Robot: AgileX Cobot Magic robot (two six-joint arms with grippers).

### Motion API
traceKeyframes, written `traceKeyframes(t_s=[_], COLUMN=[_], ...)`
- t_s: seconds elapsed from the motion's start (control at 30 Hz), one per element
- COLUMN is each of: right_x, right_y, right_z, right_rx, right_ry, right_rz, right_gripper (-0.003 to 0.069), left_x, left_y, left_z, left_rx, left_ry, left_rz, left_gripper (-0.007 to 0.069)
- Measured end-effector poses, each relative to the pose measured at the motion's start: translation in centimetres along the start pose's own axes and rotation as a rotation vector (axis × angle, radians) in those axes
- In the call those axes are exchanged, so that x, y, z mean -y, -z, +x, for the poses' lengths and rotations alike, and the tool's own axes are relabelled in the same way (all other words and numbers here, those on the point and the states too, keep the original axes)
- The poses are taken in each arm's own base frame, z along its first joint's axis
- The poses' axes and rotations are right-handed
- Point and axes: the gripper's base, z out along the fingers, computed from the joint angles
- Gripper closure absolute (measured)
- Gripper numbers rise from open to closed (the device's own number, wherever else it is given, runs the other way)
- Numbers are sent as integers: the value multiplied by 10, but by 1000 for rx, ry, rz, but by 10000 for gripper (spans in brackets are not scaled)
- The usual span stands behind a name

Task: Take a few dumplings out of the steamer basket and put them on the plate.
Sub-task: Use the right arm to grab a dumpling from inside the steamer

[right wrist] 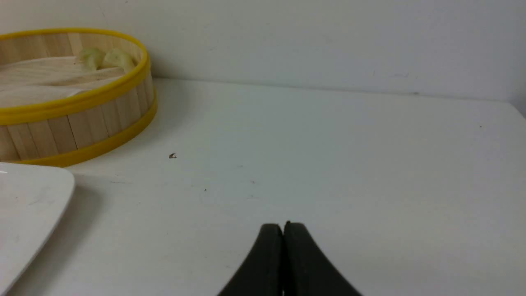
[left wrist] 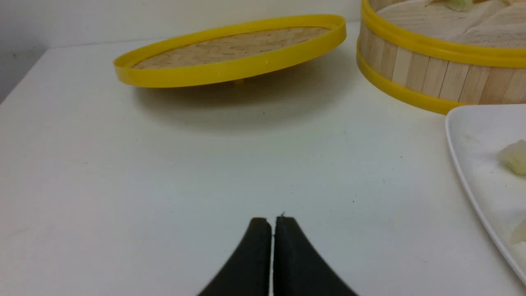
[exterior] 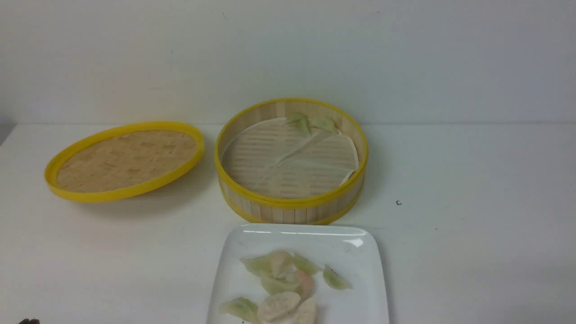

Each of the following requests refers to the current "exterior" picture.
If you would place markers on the green dumpling plate top left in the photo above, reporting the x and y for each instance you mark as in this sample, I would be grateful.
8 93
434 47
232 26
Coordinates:
257 265

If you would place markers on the white steamer liner cloth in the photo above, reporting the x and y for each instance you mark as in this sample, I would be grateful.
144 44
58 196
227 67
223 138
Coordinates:
283 160

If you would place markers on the white square plate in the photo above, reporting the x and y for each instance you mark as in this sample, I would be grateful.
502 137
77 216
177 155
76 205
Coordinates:
351 252

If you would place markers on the green dumpling plate bottom left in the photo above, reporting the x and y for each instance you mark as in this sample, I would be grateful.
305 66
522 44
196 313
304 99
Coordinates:
241 308

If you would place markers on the green dumpling plate centre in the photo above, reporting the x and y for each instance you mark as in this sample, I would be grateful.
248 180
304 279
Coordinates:
274 286

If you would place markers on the white dumpling plate bottom right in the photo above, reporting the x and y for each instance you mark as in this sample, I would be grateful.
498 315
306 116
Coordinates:
306 312

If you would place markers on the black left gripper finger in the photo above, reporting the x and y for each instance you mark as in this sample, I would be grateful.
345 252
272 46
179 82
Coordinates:
29 321

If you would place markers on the yellow rimmed bamboo steamer lid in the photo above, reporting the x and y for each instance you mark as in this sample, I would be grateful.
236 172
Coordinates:
125 161

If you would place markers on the pink dumpling plate centre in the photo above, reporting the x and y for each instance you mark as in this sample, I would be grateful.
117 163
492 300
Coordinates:
305 285

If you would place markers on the green dumpling plate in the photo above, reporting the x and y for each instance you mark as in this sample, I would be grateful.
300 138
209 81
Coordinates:
334 280
257 265
305 265
241 308
274 286

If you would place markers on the green dumpling plate top middle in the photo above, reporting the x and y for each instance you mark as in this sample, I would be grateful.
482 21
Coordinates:
305 265

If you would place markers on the pale pink dumpling plate top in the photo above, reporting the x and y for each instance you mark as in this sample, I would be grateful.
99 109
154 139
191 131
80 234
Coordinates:
280 262

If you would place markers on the white dumpling plate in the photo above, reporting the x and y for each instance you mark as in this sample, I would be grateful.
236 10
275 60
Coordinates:
277 306
306 312

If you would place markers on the yellow rimmed bamboo steamer basket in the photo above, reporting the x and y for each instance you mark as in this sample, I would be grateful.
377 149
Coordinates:
322 209

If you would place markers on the green dumpling plate right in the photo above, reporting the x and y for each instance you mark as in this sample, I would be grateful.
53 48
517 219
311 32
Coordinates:
334 280

